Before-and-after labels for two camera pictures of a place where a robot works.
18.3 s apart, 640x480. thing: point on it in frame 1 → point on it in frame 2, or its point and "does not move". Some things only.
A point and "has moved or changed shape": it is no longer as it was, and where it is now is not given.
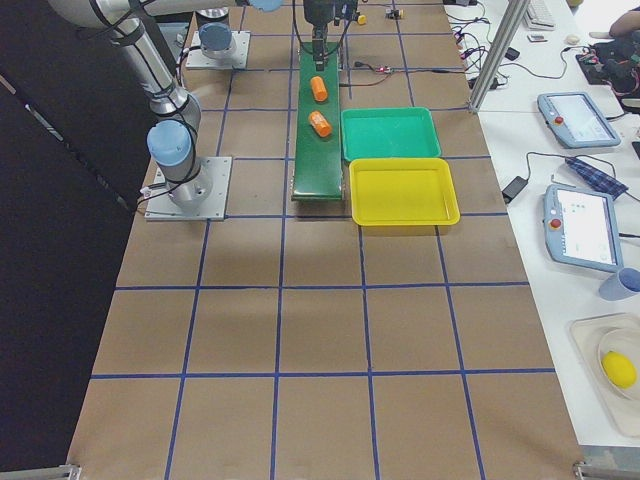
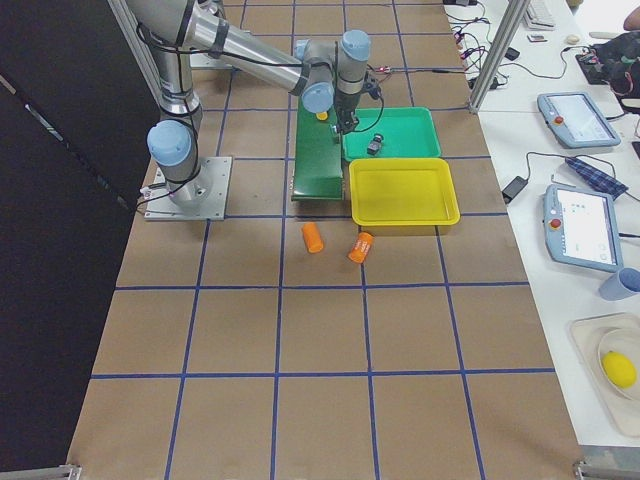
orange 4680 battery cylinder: [320, 124] → [361, 247]
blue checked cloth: [596, 179] does not move
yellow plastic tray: [402, 191] does not move
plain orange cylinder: [319, 89] has moved or changed shape
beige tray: [588, 331] does not move
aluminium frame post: [513, 17] does not move
